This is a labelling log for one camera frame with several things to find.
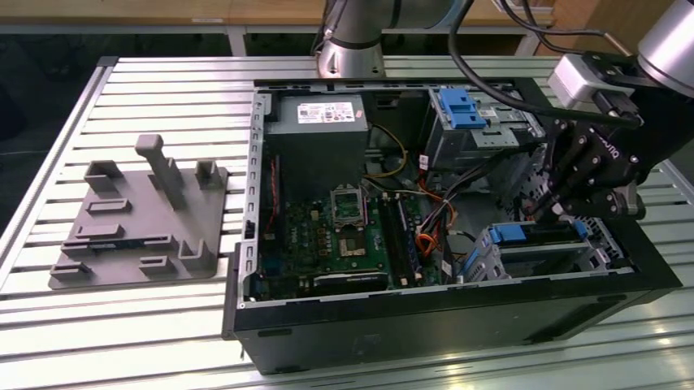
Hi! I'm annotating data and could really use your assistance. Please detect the orange red wire bundle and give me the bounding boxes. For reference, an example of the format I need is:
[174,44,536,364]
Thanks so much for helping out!
[414,197,461,262]

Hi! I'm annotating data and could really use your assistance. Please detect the grey power supply unit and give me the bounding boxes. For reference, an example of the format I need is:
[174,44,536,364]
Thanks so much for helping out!
[265,93,372,204]

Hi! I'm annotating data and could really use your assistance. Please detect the blue plastic bay rail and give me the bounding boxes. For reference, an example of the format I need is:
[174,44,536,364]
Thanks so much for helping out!
[461,241,489,281]

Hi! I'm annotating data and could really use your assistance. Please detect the metal socket cover frame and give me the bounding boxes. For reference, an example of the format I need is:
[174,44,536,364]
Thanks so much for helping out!
[330,184,370,228]

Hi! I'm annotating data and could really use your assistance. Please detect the blue plastic drive latch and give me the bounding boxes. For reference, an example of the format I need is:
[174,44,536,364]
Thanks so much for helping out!
[440,88,489,130]

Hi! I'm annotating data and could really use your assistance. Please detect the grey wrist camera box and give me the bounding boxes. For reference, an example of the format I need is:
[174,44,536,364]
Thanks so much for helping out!
[546,54,625,111]

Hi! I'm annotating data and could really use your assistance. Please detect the CPU socket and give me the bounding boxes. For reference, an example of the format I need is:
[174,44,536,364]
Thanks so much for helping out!
[337,227,372,258]

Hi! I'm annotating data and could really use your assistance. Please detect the black data wire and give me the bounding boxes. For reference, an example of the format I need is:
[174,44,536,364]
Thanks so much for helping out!
[442,148,530,200]

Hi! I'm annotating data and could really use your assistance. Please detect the green RAM stick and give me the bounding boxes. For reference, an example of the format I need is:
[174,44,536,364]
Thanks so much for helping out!
[86,241,151,251]

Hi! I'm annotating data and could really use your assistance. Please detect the silver disk bay cage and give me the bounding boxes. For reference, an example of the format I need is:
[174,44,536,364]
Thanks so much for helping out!
[460,223,622,284]

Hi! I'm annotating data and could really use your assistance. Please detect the yellow black power wires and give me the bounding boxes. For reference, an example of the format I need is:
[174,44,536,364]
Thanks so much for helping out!
[362,124,409,180]

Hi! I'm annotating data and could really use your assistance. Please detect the green motherboard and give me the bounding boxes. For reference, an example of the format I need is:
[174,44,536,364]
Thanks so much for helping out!
[258,178,452,301]

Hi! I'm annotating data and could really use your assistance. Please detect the grey parts rack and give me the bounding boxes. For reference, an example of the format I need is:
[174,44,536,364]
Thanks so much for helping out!
[49,133,233,292]

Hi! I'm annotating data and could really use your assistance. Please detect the brown wooden cabinet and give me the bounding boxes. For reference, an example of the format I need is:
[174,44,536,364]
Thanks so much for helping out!
[534,24,641,58]

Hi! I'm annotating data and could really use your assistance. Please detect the white metal table frame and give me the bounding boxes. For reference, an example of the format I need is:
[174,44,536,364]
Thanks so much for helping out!
[0,23,544,57]

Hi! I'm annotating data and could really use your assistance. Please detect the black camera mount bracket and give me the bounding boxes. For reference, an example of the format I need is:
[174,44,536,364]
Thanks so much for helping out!
[582,50,646,125]

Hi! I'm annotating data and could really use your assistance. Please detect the black PC case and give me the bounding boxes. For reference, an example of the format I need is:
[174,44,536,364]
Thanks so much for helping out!
[221,77,684,377]

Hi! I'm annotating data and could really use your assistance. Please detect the silver optical drive cage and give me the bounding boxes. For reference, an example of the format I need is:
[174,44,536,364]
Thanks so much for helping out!
[425,87,548,174]

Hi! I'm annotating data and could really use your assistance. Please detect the black white wire bundle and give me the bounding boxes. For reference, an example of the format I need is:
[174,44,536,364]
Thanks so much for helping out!
[368,184,452,204]

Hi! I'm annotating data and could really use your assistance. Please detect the black RAM slot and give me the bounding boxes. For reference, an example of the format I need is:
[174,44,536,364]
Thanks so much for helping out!
[394,193,430,284]
[380,193,414,288]

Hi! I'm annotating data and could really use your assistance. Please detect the wooden desk board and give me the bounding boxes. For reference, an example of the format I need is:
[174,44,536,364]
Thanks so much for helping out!
[0,0,558,26]

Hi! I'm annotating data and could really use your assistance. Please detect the black Nvidia graphics card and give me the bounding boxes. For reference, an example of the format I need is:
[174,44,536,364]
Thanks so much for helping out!
[309,270,392,296]

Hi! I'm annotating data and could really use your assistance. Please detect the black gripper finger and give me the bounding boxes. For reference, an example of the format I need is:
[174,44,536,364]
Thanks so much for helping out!
[562,182,648,219]
[541,119,602,223]

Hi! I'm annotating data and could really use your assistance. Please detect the black disk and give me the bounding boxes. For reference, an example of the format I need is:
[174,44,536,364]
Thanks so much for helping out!
[488,219,592,247]

